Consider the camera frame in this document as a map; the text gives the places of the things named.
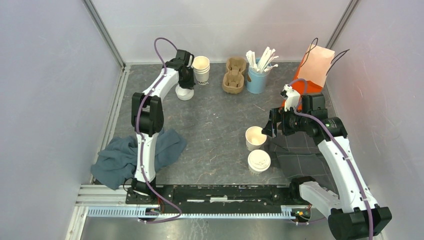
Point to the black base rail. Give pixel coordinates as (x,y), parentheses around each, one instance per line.
(215,199)

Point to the dark grey checked cloth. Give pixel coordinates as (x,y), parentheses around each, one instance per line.
(298,156)

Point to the brown cardboard cup carrier stack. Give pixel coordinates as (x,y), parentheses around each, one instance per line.
(234,80)

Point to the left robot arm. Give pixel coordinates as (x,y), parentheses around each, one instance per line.
(148,121)

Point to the blue-grey cloth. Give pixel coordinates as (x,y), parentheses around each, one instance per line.
(117,162)

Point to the lidded white coffee cup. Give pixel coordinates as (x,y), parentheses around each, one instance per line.
(258,161)

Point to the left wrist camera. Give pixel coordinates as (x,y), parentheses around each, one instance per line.
(184,57)

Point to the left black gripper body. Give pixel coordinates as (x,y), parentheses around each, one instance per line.
(188,82)

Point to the blue straw holder cup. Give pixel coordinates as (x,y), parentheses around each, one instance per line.
(256,82)

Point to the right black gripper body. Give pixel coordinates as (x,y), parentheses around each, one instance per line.
(291,122)

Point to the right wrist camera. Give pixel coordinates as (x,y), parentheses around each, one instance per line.
(291,98)

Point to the stack of white lids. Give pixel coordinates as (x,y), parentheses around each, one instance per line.
(183,93)

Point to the white cable duct strip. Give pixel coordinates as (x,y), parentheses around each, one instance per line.
(146,213)

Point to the orange paper bag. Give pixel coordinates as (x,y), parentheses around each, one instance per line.
(312,72)

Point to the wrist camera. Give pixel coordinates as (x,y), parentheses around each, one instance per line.
(291,98)
(184,57)

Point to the stack of paper cups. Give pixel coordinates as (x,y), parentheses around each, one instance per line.
(201,68)

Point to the white wrapped straws bundle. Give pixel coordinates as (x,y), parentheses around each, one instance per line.
(264,63)

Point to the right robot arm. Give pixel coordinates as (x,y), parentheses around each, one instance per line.
(353,213)

